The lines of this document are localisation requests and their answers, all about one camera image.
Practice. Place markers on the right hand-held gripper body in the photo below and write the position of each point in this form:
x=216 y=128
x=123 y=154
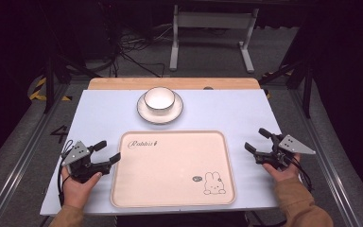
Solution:
x=279 y=156

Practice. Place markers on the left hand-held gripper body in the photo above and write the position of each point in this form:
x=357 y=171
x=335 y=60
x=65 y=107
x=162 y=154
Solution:
x=81 y=167

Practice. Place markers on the person's right hand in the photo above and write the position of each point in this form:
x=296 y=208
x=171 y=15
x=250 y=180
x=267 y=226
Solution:
x=284 y=174

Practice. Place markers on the person's left hand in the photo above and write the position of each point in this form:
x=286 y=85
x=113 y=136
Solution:
x=75 y=192

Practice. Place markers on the white table cover board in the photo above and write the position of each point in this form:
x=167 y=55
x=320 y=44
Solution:
x=107 y=110

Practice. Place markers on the white plate with dark rim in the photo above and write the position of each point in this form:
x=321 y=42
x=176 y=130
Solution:
x=145 y=113

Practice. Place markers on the pink tray with rabbit print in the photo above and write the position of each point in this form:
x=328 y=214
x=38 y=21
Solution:
x=170 y=176

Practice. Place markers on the black tripod stand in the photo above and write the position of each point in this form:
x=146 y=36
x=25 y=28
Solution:
x=49 y=85
x=307 y=85

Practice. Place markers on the light wooden table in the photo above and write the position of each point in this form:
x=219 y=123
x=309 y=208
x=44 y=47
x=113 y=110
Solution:
x=123 y=83

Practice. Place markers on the white bowl with dark rim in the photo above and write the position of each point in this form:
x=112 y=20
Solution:
x=159 y=99

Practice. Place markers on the grey metal stand frame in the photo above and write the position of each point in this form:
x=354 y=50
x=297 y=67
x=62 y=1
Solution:
x=216 y=20

